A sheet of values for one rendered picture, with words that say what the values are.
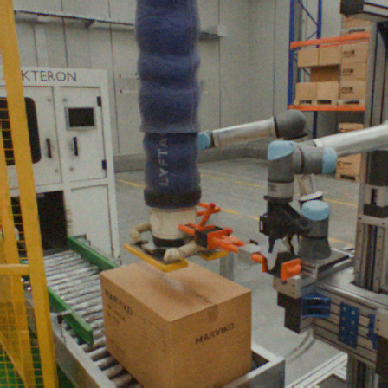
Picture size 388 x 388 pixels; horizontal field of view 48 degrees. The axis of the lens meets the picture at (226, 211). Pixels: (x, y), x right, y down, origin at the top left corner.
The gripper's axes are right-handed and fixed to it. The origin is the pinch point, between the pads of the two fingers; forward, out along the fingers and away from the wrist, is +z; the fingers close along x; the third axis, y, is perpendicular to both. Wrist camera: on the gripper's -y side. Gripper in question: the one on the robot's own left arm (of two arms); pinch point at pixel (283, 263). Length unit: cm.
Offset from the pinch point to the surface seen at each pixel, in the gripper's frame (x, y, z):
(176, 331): 15, 38, 34
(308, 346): -126, 97, 126
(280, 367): -32, 32, 67
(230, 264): -50, 89, 41
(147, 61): 11, 56, -60
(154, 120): 10, 55, -40
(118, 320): 19, 81, 47
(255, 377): -18, 32, 65
